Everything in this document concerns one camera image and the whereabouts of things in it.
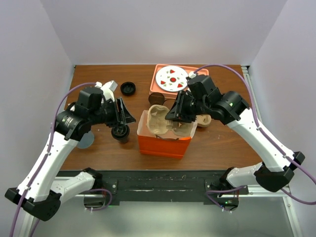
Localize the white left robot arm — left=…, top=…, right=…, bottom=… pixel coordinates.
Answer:
left=5, top=83, right=136, bottom=221

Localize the beige pulp cup carrier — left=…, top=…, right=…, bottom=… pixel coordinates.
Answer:
left=196, top=115, right=212, bottom=128

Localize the pink serving tray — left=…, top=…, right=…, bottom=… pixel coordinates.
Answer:
left=150, top=64, right=198, bottom=98

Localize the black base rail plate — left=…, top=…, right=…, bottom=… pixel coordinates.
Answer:
left=73, top=169, right=249, bottom=207

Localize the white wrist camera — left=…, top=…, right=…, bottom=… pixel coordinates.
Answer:
left=95, top=80, right=118, bottom=102
left=188, top=71, right=198, bottom=79

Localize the wrapped white straw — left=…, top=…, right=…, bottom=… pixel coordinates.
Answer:
left=66, top=102, right=76, bottom=111

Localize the orange paper bag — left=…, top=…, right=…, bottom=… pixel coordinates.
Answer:
left=137, top=110, right=196, bottom=159

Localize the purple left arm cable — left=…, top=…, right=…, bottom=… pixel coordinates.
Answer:
left=9, top=82, right=113, bottom=237

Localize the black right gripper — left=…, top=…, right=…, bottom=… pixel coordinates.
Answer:
left=165, top=90, right=209, bottom=123

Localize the white watermelon pattern plate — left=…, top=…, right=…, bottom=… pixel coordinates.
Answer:
left=155, top=66, right=188, bottom=92

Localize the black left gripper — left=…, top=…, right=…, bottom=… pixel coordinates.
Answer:
left=90, top=96, right=136, bottom=127

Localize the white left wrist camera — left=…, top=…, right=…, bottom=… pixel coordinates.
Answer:
left=95, top=80, right=118, bottom=102

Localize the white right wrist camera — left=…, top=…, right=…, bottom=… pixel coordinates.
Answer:
left=188, top=71, right=198, bottom=79

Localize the light blue straw cup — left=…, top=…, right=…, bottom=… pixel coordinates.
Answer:
left=77, top=131, right=95, bottom=149

